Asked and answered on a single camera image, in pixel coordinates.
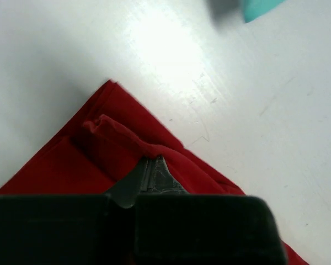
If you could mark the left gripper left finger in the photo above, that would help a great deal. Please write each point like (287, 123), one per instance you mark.
(72, 229)

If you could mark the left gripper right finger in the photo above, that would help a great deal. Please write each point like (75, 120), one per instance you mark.
(173, 226)

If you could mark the dark red t-shirt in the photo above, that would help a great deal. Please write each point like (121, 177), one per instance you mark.
(103, 143)

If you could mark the folded teal t-shirt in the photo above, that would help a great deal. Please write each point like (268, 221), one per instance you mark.
(253, 9)

